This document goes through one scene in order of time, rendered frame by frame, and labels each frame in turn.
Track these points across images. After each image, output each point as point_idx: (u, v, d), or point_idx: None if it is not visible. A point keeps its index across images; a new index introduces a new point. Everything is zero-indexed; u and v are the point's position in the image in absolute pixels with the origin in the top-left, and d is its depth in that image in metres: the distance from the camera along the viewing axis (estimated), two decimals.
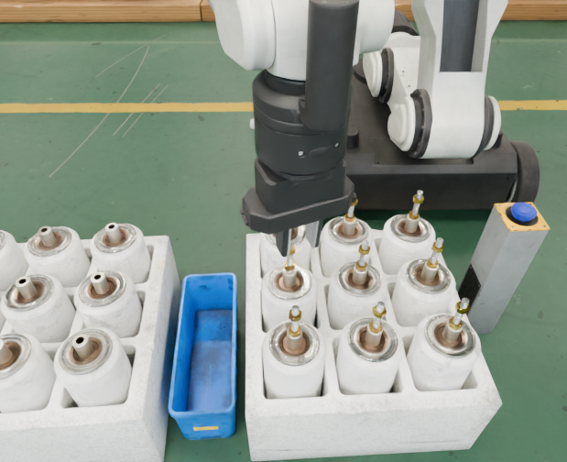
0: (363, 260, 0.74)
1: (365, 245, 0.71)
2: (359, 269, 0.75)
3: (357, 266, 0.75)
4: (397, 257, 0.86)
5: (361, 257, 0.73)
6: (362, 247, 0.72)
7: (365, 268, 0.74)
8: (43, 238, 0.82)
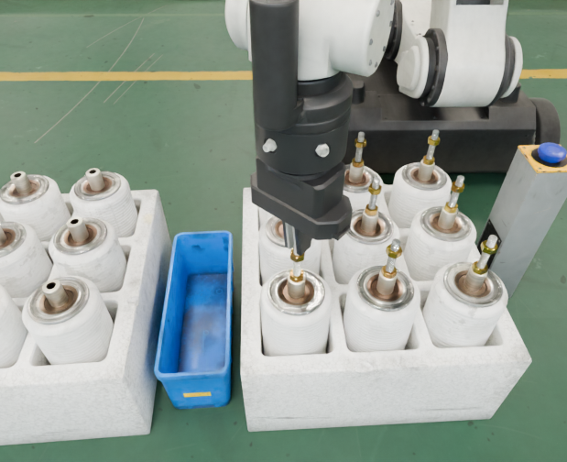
0: (374, 203, 0.65)
1: (376, 182, 0.63)
2: (369, 213, 0.66)
3: (366, 209, 0.66)
4: (408, 208, 0.78)
5: (371, 198, 0.65)
6: (372, 186, 0.64)
7: (376, 211, 0.66)
8: (16, 184, 0.74)
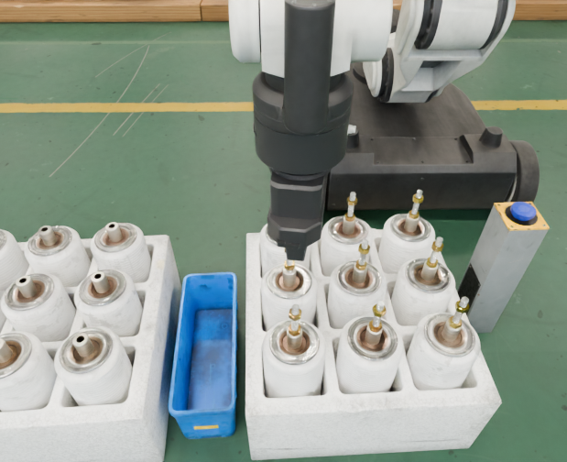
0: (363, 259, 0.74)
1: (365, 244, 0.71)
2: (359, 268, 0.75)
3: (357, 265, 0.75)
4: (396, 257, 0.86)
5: (361, 256, 0.73)
6: (361, 247, 0.72)
7: (365, 267, 0.75)
8: (43, 237, 0.82)
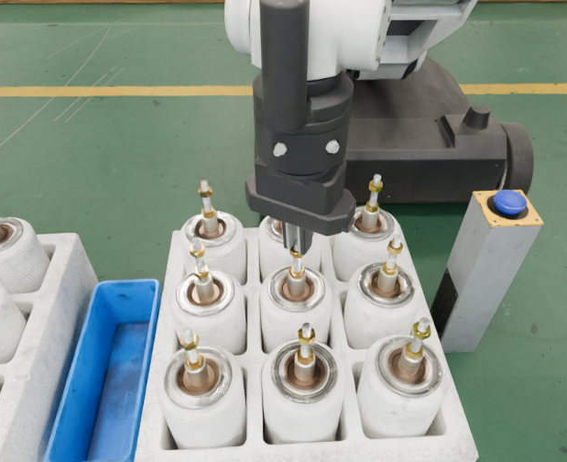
0: (299, 261, 0.57)
1: None
2: (304, 270, 0.58)
3: (302, 272, 0.57)
4: (351, 259, 0.69)
5: (300, 259, 0.56)
6: None
7: (300, 265, 0.58)
8: None
